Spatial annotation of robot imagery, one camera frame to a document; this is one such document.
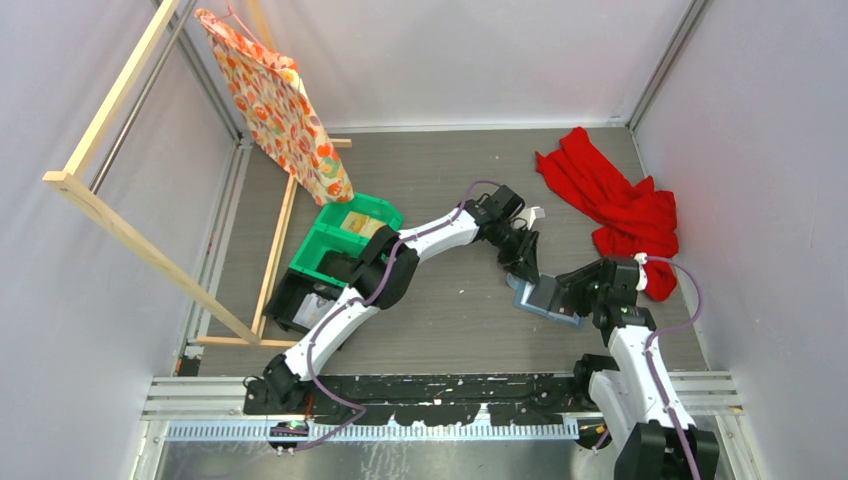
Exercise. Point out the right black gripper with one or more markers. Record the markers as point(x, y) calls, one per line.
point(576, 282)

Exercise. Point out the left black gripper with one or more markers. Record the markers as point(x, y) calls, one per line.
point(521, 261)

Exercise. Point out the dark grey credit card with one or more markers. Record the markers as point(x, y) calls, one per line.
point(548, 295)

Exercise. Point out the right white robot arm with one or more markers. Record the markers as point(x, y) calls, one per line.
point(645, 421)

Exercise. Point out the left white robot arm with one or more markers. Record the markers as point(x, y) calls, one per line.
point(381, 276)

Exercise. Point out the red cloth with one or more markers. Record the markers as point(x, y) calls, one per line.
point(633, 218)

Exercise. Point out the green plastic bin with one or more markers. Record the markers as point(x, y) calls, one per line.
point(326, 235)

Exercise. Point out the black tray with paper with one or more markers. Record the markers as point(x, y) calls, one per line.
point(300, 300)

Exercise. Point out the floral orange fabric bag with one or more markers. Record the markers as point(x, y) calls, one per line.
point(270, 95)

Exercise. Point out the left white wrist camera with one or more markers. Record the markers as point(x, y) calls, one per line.
point(531, 215)

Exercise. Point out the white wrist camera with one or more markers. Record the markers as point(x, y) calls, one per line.
point(531, 215)
point(641, 259)

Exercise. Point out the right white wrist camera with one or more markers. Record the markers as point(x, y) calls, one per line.
point(641, 259)

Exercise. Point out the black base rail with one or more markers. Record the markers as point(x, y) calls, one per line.
point(434, 400)

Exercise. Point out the wooden frame rack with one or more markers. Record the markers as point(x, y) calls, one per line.
point(68, 181)

